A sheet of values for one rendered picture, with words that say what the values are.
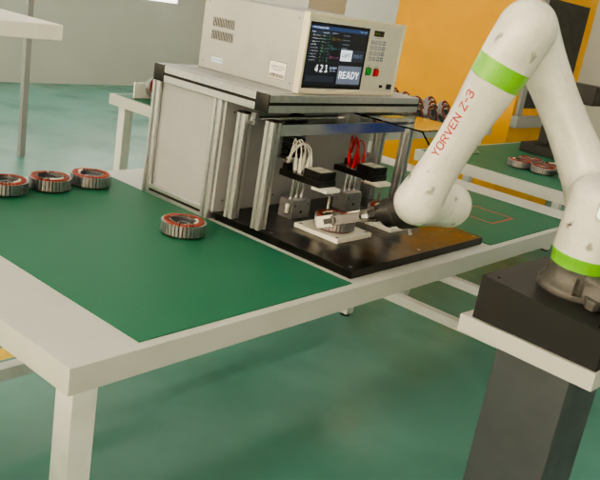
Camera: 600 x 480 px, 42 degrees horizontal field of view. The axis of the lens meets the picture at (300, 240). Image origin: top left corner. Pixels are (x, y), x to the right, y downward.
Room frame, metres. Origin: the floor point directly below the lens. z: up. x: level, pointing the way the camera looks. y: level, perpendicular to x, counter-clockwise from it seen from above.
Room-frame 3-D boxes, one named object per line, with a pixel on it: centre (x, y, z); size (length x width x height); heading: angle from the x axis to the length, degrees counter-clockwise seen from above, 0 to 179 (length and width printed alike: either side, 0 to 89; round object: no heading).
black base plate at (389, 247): (2.13, -0.15, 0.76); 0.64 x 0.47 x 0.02; 142
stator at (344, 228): (2.02, -0.08, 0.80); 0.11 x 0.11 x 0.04
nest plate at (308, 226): (2.02, -0.08, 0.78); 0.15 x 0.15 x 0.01; 52
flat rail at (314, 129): (2.18, -0.08, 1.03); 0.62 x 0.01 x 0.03; 142
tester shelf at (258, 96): (2.32, 0.09, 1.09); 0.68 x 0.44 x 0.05; 142
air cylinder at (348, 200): (2.30, -0.12, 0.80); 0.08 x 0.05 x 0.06; 142
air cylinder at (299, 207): (2.11, 0.03, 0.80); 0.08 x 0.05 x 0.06; 142
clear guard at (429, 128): (2.27, -0.27, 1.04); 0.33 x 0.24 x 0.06; 52
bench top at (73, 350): (2.27, 0.03, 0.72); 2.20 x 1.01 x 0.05; 142
